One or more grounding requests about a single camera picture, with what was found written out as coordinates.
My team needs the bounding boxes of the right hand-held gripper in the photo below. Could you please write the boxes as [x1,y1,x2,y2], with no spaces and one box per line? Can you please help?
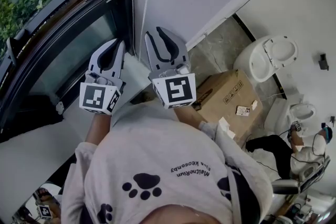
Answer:
[144,27,198,111]

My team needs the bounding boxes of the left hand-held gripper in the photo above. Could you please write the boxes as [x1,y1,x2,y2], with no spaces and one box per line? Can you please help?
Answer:
[79,38,127,116]

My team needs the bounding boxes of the person's right forearm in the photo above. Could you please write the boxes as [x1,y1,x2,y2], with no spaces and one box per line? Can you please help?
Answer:
[174,106,211,126]

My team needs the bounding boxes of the person's left forearm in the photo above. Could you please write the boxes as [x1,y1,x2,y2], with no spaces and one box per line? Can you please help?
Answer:
[85,112,112,144]

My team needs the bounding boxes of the dark framed window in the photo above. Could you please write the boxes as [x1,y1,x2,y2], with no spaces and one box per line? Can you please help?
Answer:
[0,0,133,144]

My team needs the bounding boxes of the large cardboard box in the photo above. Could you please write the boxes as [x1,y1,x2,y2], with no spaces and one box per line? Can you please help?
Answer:
[195,69,264,145]

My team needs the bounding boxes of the round white tankless toilet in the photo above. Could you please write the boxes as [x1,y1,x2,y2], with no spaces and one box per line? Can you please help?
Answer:
[233,35,299,84]

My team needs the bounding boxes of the white paper sheet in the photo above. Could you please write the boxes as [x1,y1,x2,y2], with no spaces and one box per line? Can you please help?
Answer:
[218,116,236,140]

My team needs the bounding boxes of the grey paw-print sweatshirt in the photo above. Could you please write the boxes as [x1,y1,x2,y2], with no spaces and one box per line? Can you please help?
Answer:
[60,102,275,224]

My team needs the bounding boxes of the white patterned phone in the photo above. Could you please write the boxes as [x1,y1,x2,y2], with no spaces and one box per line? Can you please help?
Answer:
[235,105,250,116]

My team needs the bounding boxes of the white windowsill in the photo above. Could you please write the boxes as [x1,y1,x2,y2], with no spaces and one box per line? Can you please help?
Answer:
[0,52,153,224]

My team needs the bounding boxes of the white toilet with tank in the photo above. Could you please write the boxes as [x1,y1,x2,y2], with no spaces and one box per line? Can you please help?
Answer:
[264,98,318,134]

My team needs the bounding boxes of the person's head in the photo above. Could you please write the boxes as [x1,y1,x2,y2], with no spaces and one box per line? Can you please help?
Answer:
[143,204,229,224]

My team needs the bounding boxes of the grey chair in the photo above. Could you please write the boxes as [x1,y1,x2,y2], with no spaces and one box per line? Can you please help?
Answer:
[271,157,332,195]

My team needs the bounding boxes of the pile of electronic equipment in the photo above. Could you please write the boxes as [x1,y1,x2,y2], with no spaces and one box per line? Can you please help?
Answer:
[262,193,336,224]

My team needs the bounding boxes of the black window handle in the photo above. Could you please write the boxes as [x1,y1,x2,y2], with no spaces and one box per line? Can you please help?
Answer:
[6,37,19,66]

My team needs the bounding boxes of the white floor cable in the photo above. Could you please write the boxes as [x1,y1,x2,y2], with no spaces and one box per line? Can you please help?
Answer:
[262,91,286,100]

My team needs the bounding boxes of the black wall-mounted holder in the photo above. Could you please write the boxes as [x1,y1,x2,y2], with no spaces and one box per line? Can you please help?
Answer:
[319,53,330,71]

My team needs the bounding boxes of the black bag with grey strap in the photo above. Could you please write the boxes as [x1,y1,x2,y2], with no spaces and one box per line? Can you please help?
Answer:
[225,167,263,224]

